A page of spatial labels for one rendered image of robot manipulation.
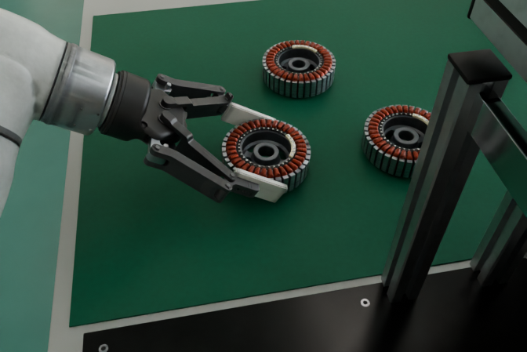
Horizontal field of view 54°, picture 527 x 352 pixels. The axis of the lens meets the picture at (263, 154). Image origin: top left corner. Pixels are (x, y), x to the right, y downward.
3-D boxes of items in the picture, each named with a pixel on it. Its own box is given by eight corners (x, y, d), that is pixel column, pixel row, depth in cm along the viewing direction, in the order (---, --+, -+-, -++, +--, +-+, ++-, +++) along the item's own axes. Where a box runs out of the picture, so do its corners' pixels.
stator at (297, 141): (223, 200, 64) (223, 179, 61) (220, 136, 71) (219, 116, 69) (314, 197, 65) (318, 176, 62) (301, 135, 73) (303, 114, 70)
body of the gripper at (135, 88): (100, 99, 63) (172, 124, 67) (90, 148, 57) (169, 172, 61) (121, 52, 59) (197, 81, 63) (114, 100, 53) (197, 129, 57)
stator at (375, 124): (400, 193, 66) (405, 172, 63) (344, 140, 72) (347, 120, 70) (462, 158, 70) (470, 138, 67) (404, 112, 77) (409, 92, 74)
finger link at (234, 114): (220, 121, 69) (220, 117, 70) (266, 136, 72) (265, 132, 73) (231, 105, 67) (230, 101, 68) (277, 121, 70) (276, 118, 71)
